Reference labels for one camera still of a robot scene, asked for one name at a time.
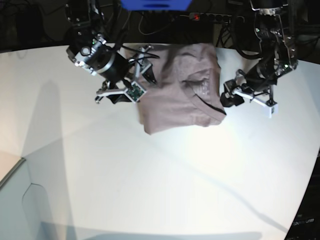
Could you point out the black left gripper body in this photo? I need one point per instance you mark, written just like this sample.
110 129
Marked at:
255 79

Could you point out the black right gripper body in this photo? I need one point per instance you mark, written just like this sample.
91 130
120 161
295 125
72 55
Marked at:
117 72

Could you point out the mauve grey t-shirt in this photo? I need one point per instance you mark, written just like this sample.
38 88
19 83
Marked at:
187 89

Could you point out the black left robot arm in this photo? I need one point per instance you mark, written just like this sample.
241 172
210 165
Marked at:
277 57

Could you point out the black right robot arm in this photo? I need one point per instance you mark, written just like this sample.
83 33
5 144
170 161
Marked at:
90 51

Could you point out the blue plastic bin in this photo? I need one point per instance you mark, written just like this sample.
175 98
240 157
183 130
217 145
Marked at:
156 5

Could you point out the black power strip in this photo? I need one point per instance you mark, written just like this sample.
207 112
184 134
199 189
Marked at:
210 17

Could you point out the white cardboard box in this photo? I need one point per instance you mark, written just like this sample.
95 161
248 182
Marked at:
20 218

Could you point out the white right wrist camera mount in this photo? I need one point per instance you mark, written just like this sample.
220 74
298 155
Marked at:
130 92

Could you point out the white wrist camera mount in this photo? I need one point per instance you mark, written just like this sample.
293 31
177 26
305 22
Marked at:
130 92
235 95

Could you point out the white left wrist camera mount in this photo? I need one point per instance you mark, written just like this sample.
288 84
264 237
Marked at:
235 95

